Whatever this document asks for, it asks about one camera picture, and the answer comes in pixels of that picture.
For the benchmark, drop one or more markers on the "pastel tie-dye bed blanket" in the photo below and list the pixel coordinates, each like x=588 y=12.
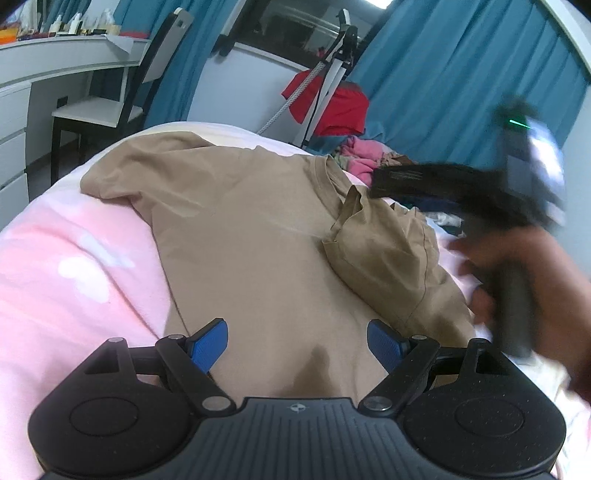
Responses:
x=74 y=272

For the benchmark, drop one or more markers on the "white dressing table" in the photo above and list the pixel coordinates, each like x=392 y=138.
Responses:
x=35 y=74

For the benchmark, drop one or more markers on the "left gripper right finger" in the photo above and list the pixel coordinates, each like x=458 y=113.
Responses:
x=407 y=362

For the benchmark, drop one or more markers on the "pink garment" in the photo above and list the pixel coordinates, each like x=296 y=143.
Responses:
x=363 y=157

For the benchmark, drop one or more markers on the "tan t-shirt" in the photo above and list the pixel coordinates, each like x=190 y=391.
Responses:
x=291 y=254

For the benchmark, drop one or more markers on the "blue curtain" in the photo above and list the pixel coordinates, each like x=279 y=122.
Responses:
x=437 y=72
x=173 y=98

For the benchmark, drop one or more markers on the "red garment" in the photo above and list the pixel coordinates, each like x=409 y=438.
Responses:
x=345 y=115

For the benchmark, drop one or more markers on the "white tripod stand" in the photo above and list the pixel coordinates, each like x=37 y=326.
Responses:
x=334 y=65

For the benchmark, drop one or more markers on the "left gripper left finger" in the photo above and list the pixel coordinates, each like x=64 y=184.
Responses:
x=187 y=363

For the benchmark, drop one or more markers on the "blue curtain right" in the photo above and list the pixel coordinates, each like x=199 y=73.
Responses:
x=437 y=72

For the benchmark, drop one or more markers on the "blue curtain left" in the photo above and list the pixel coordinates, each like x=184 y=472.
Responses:
x=173 y=98

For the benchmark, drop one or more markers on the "dark window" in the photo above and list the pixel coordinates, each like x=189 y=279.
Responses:
x=301 y=31

